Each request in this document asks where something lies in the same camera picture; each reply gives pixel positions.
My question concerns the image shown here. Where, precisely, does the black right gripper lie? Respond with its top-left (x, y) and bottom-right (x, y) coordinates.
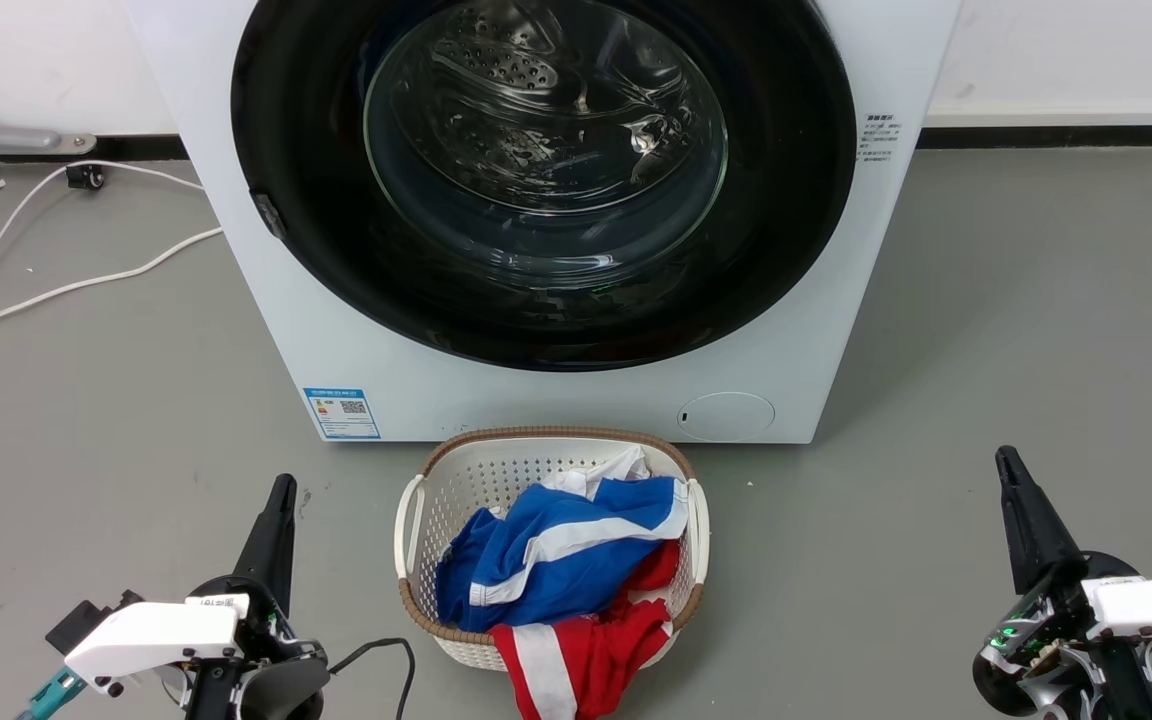
top-left (973, 446), bottom-right (1152, 720)

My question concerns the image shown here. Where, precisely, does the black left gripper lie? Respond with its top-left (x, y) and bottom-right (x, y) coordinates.
top-left (186, 474), bottom-right (329, 720)

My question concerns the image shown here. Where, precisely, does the round black glass washer door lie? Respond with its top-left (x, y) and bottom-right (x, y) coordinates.
top-left (230, 0), bottom-right (858, 372)

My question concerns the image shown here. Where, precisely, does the white front-load washing machine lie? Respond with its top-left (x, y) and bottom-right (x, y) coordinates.
top-left (121, 0), bottom-right (964, 444)

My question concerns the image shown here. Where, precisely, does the metal door hinge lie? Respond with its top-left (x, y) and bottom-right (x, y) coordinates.
top-left (252, 190), bottom-right (289, 241)

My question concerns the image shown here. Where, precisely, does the blue energy label sticker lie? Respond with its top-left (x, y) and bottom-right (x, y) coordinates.
top-left (303, 388), bottom-right (381, 441)

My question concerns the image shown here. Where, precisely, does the cream plastic laundry basket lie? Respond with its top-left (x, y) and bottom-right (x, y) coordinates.
top-left (394, 427), bottom-right (711, 672)

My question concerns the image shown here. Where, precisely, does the blue white striped garment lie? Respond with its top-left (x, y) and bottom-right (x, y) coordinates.
top-left (435, 476), bottom-right (689, 633)

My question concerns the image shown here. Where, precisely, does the round white filter cover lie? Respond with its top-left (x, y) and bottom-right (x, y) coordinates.
top-left (677, 391), bottom-right (776, 442)

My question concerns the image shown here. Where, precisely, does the red white striped garment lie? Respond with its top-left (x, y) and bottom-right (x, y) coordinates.
top-left (491, 540), bottom-right (683, 720)

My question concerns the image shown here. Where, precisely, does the small text sticker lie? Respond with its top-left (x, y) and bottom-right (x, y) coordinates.
top-left (857, 112), bottom-right (902, 164)

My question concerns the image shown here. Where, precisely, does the stainless steel washer drum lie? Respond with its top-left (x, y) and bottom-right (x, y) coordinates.
top-left (366, 0), bottom-right (729, 216)

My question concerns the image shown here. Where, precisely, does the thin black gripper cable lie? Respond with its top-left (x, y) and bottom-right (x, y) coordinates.
top-left (328, 637), bottom-right (417, 720)

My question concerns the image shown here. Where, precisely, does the white floor cable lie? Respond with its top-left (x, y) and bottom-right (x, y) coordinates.
top-left (0, 158), bottom-right (207, 381)
top-left (0, 227), bottom-right (225, 338)

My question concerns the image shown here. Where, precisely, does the grey wall pipe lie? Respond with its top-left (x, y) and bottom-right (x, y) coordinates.
top-left (0, 60), bottom-right (97, 156)

